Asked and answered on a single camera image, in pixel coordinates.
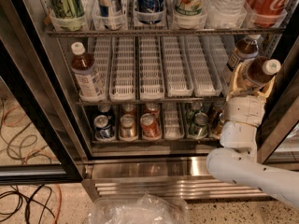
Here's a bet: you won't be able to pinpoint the tea bottle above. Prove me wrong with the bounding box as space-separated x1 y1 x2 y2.
237 56 281 93
71 42 104 101
222 35 260 84

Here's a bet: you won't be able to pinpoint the black cables on floor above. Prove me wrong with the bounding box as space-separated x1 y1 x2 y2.
0 184 57 224

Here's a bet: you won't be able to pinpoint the red soda can rear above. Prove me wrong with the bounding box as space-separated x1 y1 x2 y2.
144 103 160 118

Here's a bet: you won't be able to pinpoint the green soda can front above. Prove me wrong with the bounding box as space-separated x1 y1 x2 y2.
189 112 208 139

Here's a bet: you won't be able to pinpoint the blue soda can front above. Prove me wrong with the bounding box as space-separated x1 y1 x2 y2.
93 115 114 139

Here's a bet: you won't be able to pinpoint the left glass fridge door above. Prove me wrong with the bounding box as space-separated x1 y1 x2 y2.
0 42 82 186

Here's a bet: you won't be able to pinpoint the bronze soda can rear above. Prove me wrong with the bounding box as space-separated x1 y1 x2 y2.
207 102 224 122

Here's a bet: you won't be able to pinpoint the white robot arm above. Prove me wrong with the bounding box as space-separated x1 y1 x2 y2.
206 66 299 208

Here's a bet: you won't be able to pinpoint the bronze soda can front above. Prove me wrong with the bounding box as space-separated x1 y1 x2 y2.
211 112 225 136

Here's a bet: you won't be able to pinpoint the red coca-cola bottle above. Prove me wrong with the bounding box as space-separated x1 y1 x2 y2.
247 0 289 28

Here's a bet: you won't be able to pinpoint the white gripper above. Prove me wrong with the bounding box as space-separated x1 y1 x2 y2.
224 63 276 127

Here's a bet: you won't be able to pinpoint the green soda can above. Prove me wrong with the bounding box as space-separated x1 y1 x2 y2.
186 102 203 122
189 112 208 139

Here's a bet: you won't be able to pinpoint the red soda can front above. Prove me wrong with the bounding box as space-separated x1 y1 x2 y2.
140 113 161 138

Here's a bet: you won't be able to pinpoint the clear plastic bin with bag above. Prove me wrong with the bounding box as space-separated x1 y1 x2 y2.
88 194 190 224

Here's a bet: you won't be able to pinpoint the white bottom shelf tray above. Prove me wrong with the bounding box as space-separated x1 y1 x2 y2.
163 103 184 140

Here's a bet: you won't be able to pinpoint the orange cable on floor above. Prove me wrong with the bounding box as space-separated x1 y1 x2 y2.
50 184 63 224

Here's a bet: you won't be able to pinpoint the red soda can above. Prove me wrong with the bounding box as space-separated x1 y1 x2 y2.
140 113 161 138
144 103 160 118

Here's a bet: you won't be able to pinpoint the wire shelf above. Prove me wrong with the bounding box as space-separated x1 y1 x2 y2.
76 96 225 106
46 27 285 38

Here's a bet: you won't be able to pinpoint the top wire shelf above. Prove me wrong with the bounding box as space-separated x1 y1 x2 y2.
46 27 285 38

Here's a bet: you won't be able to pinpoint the middle wire shelf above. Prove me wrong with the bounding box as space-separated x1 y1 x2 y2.
76 96 225 106

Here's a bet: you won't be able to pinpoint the green can top shelf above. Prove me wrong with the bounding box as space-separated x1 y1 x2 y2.
50 0 84 31

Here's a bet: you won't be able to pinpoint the steel fridge base grille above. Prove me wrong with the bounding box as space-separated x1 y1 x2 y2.
82 156 264 200

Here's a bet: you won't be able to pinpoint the silver blue can top shelf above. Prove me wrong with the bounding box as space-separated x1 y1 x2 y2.
97 0 122 30

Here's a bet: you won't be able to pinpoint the right fridge door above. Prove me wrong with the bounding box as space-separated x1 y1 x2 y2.
257 15 299 171

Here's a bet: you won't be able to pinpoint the gold soda can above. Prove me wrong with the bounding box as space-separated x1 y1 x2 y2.
121 115 137 139
121 104 136 116

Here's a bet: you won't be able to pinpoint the gold soda can rear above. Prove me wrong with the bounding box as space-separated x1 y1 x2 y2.
121 104 136 116

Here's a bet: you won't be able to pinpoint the bronze soda can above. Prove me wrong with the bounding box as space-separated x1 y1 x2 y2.
207 102 224 122
211 112 225 136

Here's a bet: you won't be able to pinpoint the blue soda can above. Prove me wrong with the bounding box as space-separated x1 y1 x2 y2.
93 115 114 139
97 104 114 119

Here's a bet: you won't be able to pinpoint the green soda can rear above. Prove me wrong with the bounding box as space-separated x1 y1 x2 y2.
186 102 203 122

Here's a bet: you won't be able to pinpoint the blue soda can rear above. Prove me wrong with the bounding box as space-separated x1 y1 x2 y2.
97 104 114 119

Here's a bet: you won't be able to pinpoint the gold soda can front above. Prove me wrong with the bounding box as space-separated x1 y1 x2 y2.
121 115 137 139

